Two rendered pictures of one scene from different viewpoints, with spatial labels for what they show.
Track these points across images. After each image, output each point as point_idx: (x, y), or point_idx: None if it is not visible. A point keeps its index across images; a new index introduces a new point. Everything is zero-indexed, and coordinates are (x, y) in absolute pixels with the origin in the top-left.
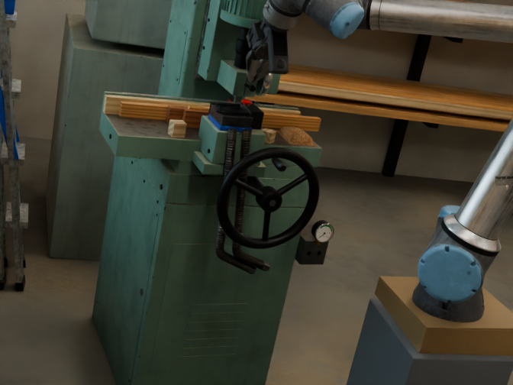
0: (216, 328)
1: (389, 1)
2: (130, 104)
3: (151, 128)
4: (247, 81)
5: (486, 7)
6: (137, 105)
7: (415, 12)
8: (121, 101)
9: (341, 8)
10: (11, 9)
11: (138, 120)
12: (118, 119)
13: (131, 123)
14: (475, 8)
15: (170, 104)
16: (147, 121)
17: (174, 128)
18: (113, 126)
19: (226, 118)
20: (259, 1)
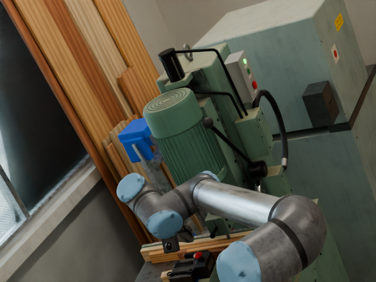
0: None
1: (200, 193)
2: (153, 254)
3: (160, 276)
4: (216, 225)
5: (241, 201)
6: (158, 254)
7: (211, 205)
8: (149, 253)
9: (147, 221)
10: (148, 157)
11: (161, 265)
12: (147, 268)
13: (152, 271)
14: (235, 203)
15: (183, 246)
16: (168, 264)
17: (163, 280)
18: (135, 280)
19: (171, 280)
20: (181, 174)
